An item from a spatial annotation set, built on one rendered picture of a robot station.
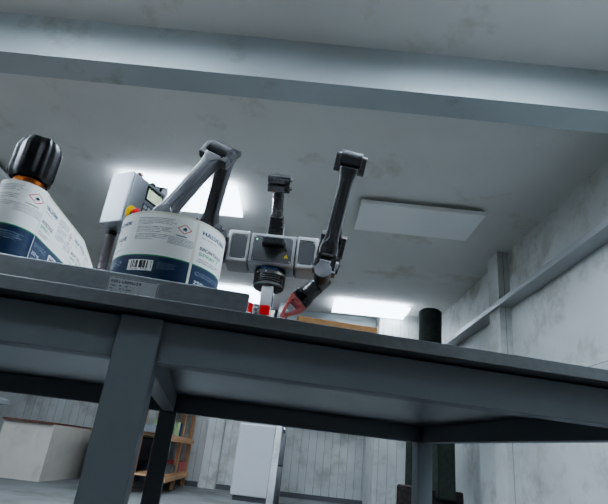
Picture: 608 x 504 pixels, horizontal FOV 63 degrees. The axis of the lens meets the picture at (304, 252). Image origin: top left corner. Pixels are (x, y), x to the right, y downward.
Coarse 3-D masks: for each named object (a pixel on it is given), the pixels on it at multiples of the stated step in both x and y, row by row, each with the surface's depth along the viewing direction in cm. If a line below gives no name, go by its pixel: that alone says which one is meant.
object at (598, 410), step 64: (0, 320) 68; (64, 320) 70; (128, 320) 71; (0, 384) 171; (64, 384) 175; (128, 384) 68; (320, 384) 74; (384, 384) 76; (448, 384) 78; (512, 384) 81; (576, 384) 83; (128, 448) 65
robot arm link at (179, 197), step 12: (204, 144) 172; (204, 156) 169; (216, 156) 169; (228, 156) 171; (204, 168) 166; (216, 168) 171; (192, 180) 163; (204, 180) 168; (180, 192) 160; (192, 192) 163; (168, 204) 157; (180, 204) 160
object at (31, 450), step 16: (0, 432) 664; (16, 432) 664; (32, 432) 665; (48, 432) 665; (64, 432) 700; (80, 432) 752; (0, 448) 656; (16, 448) 657; (32, 448) 657; (48, 448) 659; (64, 448) 705; (80, 448) 758; (0, 464) 649; (16, 464) 650; (32, 464) 650; (48, 464) 664; (64, 464) 710; (80, 464) 764; (32, 480) 643; (48, 480) 668
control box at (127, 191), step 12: (120, 180) 167; (132, 180) 166; (144, 180) 170; (108, 192) 167; (120, 192) 165; (132, 192) 164; (144, 192) 170; (108, 204) 165; (120, 204) 163; (132, 204) 164; (108, 216) 163; (120, 216) 160; (108, 228) 166; (120, 228) 165
